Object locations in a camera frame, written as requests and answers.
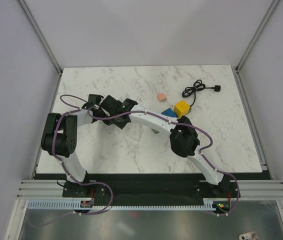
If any black power cord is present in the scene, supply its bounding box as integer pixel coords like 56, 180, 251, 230
181, 79, 222, 107

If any yellow cube socket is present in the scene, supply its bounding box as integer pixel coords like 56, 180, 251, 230
173, 100, 191, 118

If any left aluminium frame post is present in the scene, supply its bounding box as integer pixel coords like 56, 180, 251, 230
17, 0, 64, 76

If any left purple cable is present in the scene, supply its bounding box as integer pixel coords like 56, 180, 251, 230
52, 94, 115, 187

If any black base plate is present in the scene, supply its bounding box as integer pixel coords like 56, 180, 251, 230
62, 173, 240, 206

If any right aluminium frame post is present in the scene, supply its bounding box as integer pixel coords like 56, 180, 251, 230
234, 0, 282, 73

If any blue cube socket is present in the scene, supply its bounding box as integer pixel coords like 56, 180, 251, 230
161, 108, 177, 118

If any pink plug adapter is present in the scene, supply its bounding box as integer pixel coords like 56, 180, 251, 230
156, 93, 167, 103

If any white cable duct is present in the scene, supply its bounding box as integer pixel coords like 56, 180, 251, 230
27, 199, 216, 211

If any green power strip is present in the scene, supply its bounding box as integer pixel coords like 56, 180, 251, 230
151, 128, 160, 135

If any aluminium frame post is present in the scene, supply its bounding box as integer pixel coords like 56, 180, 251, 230
234, 0, 282, 73
17, 0, 64, 76

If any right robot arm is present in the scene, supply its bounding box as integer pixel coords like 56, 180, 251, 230
98, 95, 231, 197

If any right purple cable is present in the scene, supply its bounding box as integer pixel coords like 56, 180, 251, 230
87, 106, 240, 201

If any white power strip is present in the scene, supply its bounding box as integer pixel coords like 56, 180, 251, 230
123, 123, 142, 141

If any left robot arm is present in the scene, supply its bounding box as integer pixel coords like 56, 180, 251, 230
41, 94, 104, 197

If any purple cable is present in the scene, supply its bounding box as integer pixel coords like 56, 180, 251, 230
52, 94, 115, 187
87, 106, 240, 201

